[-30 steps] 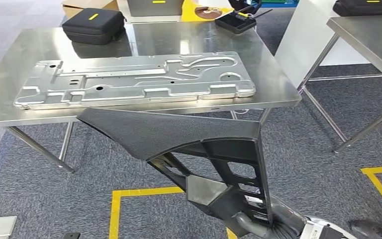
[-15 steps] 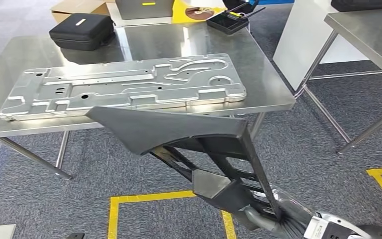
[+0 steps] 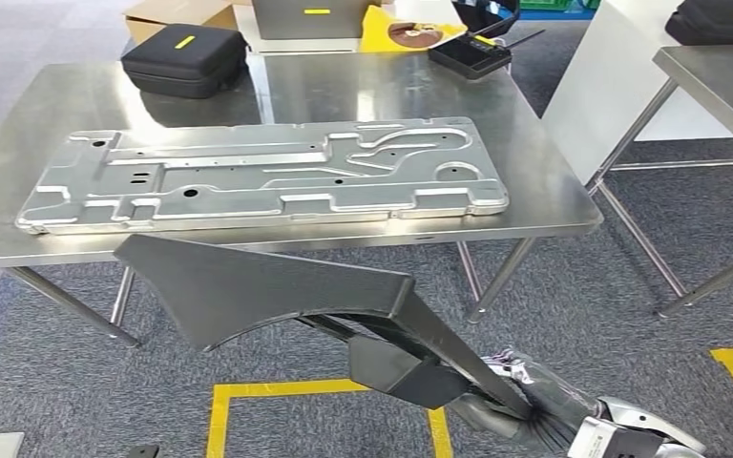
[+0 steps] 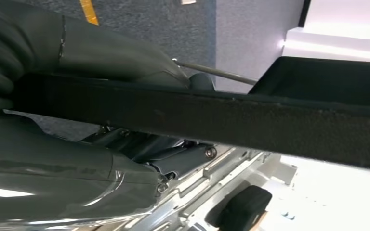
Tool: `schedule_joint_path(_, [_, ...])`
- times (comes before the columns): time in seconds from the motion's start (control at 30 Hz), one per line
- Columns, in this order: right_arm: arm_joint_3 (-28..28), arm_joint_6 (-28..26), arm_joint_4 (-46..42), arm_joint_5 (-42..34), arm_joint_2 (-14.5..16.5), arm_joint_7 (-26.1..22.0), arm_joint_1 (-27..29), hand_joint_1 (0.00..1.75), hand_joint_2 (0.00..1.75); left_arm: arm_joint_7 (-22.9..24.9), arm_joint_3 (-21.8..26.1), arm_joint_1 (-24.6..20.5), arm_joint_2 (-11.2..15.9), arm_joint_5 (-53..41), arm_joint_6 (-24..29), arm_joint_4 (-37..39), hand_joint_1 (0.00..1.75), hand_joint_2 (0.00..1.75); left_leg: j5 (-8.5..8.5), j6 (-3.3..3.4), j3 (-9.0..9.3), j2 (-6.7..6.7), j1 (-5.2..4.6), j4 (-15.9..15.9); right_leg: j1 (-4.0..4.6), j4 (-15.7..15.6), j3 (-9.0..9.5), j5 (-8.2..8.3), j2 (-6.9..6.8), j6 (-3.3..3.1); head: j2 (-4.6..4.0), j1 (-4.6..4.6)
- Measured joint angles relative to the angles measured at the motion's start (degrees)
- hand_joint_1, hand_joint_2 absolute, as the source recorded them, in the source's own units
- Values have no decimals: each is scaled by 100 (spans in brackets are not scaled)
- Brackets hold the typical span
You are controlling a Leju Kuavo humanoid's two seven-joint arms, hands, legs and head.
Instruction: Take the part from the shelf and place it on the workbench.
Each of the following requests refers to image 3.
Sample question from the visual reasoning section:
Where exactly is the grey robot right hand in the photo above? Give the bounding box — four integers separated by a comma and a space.
451, 349, 603, 444

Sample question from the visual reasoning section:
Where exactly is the black perforated plastic panel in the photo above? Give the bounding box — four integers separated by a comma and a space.
113, 234, 535, 422

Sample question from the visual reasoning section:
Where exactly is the white cabinet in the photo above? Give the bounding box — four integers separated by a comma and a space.
542, 0, 733, 186

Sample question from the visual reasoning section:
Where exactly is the stainless steel table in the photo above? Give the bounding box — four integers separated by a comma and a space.
0, 50, 605, 349
584, 44, 733, 320

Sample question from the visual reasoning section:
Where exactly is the black tray device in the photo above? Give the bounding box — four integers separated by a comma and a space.
428, 28, 548, 81

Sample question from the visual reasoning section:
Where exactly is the pressed silver metal panel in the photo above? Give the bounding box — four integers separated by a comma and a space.
15, 116, 511, 237

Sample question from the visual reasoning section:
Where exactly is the green crate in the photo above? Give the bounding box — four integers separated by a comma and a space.
517, 0, 601, 10

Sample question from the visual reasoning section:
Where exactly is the yellow paper bag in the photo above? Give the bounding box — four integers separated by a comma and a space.
358, 5, 469, 55

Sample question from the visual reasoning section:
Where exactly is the black case with yellow label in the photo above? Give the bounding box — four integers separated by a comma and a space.
119, 23, 251, 100
664, 0, 733, 47

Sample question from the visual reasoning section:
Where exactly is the brown cardboard box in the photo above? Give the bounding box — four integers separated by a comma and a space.
122, 0, 241, 46

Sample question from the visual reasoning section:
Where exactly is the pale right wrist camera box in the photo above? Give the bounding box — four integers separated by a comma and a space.
567, 417, 666, 458

